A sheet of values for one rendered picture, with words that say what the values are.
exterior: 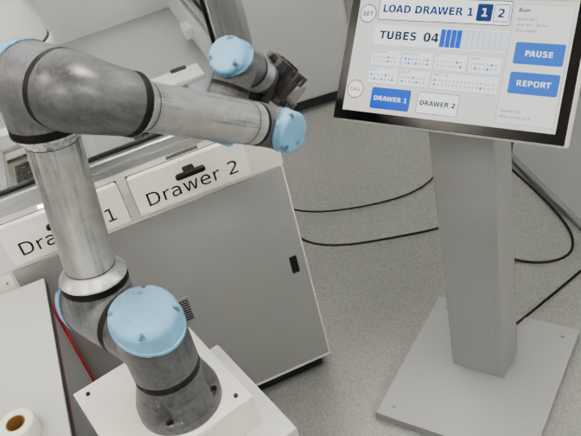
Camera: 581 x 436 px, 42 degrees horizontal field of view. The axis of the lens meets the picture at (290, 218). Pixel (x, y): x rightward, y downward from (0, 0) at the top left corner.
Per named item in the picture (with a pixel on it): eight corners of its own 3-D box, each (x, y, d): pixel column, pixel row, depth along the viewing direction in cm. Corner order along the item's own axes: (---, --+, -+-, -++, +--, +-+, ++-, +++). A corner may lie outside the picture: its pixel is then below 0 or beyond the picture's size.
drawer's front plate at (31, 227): (131, 221, 183) (116, 184, 176) (15, 266, 178) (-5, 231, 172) (130, 217, 184) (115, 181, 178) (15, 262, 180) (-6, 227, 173)
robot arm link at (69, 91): (84, 52, 93) (317, 103, 132) (35, 40, 100) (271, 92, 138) (67, 144, 95) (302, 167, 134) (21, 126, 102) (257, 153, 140)
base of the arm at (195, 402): (239, 395, 132) (226, 357, 126) (169, 452, 126) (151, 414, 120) (190, 355, 142) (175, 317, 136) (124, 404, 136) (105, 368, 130)
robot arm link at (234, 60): (198, 73, 137) (213, 27, 136) (225, 86, 147) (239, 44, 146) (235, 83, 134) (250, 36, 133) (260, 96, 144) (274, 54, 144)
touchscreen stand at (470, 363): (530, 471, 200) (526, 157, 138) (377, 418, 223) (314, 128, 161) (578, 336, 231) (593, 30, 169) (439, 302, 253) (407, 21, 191)
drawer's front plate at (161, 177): (251, 174, 188) (240, 137, 182) (141, 217, 184) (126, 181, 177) (249, 170, 190) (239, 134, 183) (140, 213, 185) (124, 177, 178)
